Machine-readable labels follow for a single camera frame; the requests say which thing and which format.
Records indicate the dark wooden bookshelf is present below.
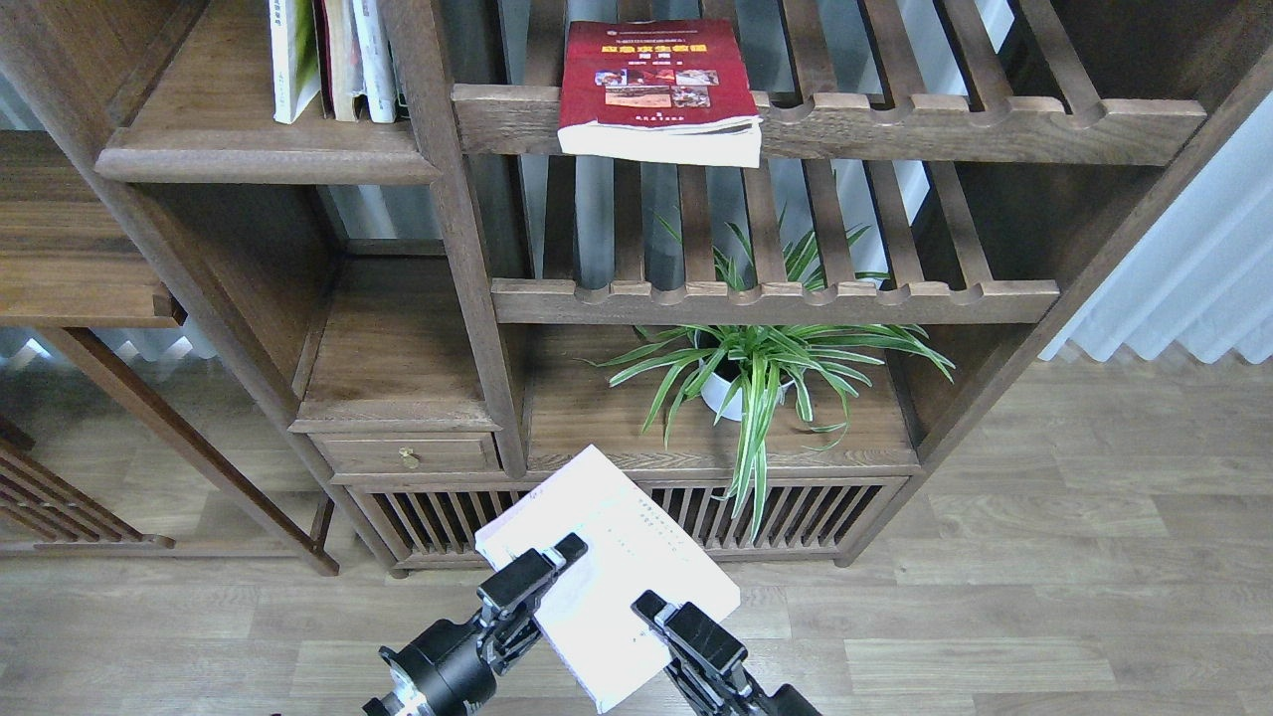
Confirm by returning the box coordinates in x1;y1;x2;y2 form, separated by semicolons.
3;1;1270;575

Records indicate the red cover book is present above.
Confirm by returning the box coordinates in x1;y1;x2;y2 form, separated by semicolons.
556;18;761;168

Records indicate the white lavender book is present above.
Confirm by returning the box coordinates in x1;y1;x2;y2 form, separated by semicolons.
474;446;741;713

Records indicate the white curtain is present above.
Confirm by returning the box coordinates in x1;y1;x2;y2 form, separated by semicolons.
1041;98;1272;363

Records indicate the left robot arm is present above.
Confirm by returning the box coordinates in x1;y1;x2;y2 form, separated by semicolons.
363;533;588;715

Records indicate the white upright book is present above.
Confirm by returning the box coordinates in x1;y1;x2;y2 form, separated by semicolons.
353;1;398;124

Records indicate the brass drawer knob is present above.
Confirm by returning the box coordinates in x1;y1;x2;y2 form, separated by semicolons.
398;447;420;470

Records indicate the dark red upright book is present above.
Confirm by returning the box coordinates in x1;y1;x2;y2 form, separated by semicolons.
312;0;335;118

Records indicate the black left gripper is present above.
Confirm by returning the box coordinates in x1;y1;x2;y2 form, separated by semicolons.
378;533;589;715

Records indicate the white plant pot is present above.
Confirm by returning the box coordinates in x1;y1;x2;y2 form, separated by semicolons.
700;359;752;422

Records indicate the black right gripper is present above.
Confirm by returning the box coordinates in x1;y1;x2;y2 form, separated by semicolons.
631;590;821;716

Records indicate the green spider plant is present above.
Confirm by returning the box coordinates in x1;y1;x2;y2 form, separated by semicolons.
594;209;959;543

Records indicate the yellow green cover book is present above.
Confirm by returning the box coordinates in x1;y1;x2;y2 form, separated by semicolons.
269;0;321;125

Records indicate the wooden slatted rack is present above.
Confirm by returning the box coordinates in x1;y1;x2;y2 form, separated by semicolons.
1;418;176;555

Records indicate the beige upright book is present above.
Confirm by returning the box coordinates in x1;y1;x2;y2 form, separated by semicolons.
326;1;365;122

